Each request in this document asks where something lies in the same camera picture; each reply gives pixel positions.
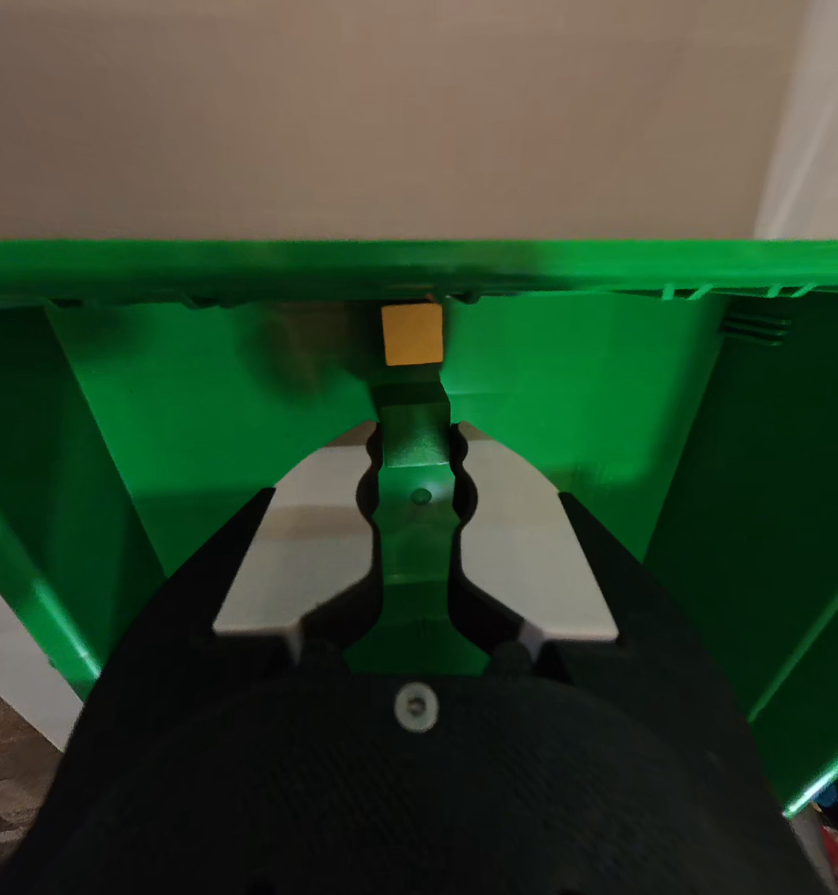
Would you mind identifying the green wooden cube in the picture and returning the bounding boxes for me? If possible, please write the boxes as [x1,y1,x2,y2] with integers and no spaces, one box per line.
[379,402,453,468]

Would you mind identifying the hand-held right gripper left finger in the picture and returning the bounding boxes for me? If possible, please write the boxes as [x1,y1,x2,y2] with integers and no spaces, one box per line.
[212,421,385,640]

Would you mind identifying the green plastic bin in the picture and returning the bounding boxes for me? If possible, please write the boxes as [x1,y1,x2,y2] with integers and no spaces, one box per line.
[0,240,838,819]

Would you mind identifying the grey desk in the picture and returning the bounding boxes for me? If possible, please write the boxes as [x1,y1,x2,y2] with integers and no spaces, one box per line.
[0,0,838,752]

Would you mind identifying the small yellow wooden cube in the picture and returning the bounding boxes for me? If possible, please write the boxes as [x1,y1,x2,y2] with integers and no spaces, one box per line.
[380,303,445,366]

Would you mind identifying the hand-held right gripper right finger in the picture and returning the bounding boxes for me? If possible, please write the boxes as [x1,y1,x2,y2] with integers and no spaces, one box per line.
[450,421,619,642]

